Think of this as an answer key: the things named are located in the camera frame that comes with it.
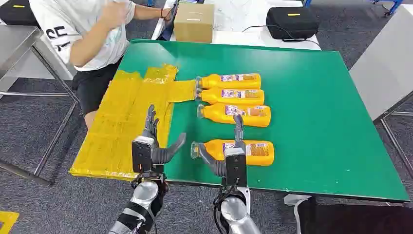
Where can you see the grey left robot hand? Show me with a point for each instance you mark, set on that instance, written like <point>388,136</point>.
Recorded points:
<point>159,154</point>

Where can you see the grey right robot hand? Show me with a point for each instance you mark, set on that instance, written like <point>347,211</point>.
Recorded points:
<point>239,132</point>

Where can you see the orange drink bottle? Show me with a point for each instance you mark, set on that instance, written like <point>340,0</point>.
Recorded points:
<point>232,81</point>
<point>259,153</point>
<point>238,115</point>
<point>234,97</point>

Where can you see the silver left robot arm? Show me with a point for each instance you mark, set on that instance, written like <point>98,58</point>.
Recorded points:
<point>143,197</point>

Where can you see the yellow sheet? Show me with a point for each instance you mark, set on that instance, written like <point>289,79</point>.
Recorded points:
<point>125,122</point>

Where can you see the green table mat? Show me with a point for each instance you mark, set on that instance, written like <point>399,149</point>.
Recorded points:
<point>306,113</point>

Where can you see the white table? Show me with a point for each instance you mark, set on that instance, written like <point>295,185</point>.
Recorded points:
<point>240,17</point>

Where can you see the brown cardboard box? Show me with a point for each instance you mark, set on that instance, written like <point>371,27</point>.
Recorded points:
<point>194,23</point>

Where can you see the black case with yellow tag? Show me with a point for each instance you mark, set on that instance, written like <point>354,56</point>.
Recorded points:
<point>16,13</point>
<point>292,22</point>

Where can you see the dark laptop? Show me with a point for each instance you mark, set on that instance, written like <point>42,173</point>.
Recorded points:
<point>168,27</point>

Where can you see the person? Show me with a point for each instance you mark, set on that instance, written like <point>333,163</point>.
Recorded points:
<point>90,35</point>

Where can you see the black bag with white trim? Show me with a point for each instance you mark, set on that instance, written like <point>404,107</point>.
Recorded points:
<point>355,219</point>

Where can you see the grey table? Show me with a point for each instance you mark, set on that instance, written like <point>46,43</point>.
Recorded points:
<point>384,64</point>

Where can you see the steel table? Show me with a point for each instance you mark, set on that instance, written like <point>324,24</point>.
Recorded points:
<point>14,42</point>

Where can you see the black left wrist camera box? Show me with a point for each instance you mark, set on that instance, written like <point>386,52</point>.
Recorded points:
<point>141,155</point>

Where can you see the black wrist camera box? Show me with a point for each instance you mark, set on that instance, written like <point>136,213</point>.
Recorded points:
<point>236,169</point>
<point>141,155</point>

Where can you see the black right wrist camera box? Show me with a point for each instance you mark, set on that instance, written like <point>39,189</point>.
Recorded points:
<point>236,169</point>

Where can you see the white table bracket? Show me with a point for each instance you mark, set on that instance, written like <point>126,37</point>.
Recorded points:
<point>295,199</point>

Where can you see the blue metal frame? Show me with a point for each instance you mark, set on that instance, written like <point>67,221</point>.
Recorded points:
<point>392,5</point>

